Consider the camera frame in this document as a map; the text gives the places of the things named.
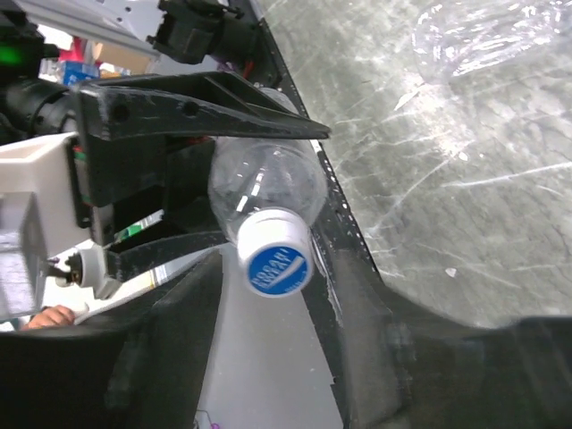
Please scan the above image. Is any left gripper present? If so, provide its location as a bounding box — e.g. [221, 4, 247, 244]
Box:
[0, 13, 215, 323]

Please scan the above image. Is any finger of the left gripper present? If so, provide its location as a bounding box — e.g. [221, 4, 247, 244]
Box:
[105, 231, 227, 282]
[75, 71, 330, 141]

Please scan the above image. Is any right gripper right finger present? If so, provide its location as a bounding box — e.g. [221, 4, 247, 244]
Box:
[307, 215, 571, 428]

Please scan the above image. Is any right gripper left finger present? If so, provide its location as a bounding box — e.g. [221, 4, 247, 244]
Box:
[1, 250, 223, 428]

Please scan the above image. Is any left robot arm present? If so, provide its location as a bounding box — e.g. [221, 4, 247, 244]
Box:
[1, 1, 330, 320]

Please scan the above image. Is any clear open bottle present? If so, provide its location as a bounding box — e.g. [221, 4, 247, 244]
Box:
[412, 1, 571, 83]

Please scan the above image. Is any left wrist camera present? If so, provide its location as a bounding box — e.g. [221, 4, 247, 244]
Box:
[1, 132, 89, 321]

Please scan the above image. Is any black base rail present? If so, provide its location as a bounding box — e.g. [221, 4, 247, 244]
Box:
[248, 0, 390, 287]

